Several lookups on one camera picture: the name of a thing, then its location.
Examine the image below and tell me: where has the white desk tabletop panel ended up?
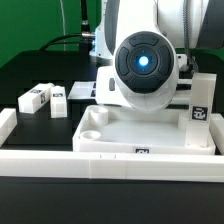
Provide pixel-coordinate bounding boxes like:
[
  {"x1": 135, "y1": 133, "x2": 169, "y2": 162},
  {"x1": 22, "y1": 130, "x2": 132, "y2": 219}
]
[{"x1": 72, "y1": 105, "x2": 215, "y2": 155}]

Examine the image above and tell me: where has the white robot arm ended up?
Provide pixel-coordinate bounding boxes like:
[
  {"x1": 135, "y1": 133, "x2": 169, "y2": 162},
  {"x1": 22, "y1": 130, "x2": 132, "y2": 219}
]
[{"x1": 95, "y1": 0, "x2": 224, "y2": 111}]

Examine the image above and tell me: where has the white marker sheet with tags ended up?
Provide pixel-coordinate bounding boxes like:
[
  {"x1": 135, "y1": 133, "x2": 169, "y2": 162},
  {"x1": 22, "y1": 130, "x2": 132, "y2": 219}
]
[{"x1": 68, "y1": 81, "x2": 190, "y2": 105}]

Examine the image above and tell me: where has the white U-shaped obstacle fence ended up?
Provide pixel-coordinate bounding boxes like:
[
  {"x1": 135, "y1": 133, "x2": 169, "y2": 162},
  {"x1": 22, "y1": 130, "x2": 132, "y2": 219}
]
[{"x1": 0, "y1": 108, "x2": 224, "y2": 183}]

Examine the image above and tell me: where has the black cable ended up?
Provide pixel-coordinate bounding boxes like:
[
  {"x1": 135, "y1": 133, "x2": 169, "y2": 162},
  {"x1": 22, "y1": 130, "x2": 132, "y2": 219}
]
[{"x1": 39, "y1": 0, "x2": 98, "y2": 52}]

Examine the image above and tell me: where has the white thin cable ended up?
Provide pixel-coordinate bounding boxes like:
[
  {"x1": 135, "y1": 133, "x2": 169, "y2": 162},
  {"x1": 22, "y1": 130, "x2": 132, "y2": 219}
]
[{"x1": 59, "y1": 0, "x2": 66, "y2": 52}]

